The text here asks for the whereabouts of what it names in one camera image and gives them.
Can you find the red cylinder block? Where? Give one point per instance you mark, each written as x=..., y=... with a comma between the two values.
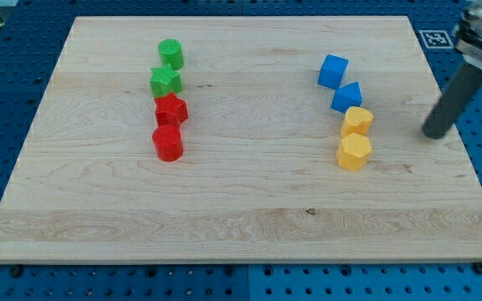
x=167, y=140

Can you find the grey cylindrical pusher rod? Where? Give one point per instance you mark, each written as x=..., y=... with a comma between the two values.
x=453, y=101

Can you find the red star block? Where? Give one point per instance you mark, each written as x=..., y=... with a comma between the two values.
x=170, y=110

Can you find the yellow heart block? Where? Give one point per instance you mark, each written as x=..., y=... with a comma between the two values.
x=356, y=120

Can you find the green cylinder block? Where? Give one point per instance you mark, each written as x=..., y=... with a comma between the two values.
x=170, y=51

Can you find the wooden board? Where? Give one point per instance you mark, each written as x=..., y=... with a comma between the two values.
x=258, y=180

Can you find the yellow hexagon block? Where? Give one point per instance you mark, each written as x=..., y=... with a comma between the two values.
x=353, y=151

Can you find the green star block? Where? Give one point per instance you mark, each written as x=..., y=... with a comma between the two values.
x=165, y=80

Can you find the blue triangular prism block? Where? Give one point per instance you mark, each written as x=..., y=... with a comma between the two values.
x=347, y=96

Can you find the white fiducial marker tag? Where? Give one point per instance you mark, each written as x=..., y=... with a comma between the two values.
x=436, y=39

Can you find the blue cube block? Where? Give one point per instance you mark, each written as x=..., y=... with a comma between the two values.
x=332, y=71

